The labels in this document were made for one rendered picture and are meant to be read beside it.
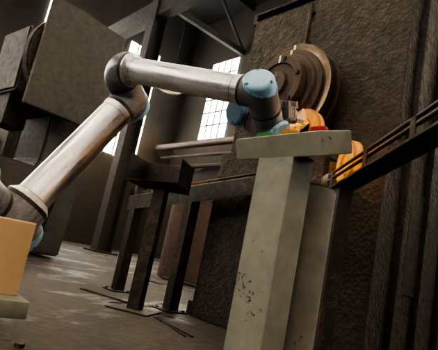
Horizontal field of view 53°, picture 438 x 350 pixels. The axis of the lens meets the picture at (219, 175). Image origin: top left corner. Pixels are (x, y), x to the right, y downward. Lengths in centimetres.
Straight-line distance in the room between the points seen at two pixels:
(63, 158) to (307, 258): 84
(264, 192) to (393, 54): 124
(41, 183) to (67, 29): 307
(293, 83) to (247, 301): 123
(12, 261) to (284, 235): 66
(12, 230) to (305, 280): 71
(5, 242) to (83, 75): 333
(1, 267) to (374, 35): 172
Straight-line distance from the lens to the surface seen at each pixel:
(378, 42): 212
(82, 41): 446
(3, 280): 120
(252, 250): 93
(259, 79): 122
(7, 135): 598
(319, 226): 105
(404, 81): 196
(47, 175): 146
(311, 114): 164
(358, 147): 151
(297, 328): 104
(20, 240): 119
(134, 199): 280
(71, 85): 432
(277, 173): 93
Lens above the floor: 30
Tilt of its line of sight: 11 degrees up
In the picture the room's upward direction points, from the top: 12 degrees clockwise
